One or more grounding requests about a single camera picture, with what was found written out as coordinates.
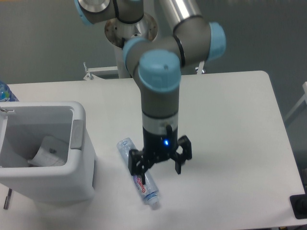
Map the white frame at right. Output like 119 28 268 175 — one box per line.
284 81 307 127

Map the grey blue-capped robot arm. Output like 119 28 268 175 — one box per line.
75 0 226 179

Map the blue-labelled water bottle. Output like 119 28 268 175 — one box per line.
0 81 19 102

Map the crushed clear plastic bottle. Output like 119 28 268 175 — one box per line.
117 138 159 209

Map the black table clamp mount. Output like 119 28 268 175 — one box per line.
290 194 307 219

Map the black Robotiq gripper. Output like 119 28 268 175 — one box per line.
128 128 192 184

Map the white plastic trash can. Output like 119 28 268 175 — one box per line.
0 101 96 202

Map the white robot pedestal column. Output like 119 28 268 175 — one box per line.
105 13 158 79

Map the dark metal tool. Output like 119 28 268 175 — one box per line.
3 188 12 210

